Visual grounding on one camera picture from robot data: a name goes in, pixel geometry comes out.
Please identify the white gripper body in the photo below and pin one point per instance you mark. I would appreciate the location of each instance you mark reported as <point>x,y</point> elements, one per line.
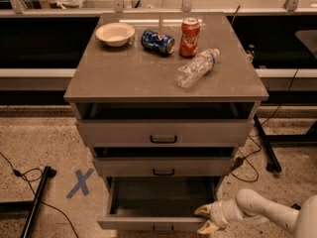
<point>218,212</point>

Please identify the blue pepsi can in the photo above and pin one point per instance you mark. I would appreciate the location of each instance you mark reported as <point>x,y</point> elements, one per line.
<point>159,43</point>

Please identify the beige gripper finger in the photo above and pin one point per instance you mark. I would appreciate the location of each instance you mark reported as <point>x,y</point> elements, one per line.
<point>208,228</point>
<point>203,210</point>

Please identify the white bowl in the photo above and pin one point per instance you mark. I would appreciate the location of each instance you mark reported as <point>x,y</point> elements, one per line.
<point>115,34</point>

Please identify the blue tape cross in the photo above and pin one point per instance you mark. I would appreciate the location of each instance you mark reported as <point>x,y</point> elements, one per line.
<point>81,183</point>

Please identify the black stand leg left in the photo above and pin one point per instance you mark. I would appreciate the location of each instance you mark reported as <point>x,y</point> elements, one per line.
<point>28,209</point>

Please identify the black stand leg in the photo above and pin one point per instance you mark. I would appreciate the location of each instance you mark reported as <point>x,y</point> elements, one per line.
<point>307,139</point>
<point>28,209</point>

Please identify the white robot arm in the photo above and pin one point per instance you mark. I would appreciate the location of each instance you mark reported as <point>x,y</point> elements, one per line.
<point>250,207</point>

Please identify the grey drawer cabinet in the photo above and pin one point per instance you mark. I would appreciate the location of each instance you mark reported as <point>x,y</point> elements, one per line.
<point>132,83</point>

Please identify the black caster foot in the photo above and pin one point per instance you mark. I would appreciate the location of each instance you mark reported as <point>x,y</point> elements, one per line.
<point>296,206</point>

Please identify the red coca-cola can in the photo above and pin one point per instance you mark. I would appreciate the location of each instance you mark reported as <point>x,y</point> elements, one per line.
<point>190,28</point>

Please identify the black stand leg right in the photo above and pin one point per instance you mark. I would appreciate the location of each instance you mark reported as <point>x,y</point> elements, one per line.
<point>307,139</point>

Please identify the clear plastic water bottle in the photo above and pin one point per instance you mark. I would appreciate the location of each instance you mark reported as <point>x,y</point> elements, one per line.
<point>197,67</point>

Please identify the grey drawer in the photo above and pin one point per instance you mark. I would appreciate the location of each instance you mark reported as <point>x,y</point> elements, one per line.
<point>159,204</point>
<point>165,133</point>
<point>163,167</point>

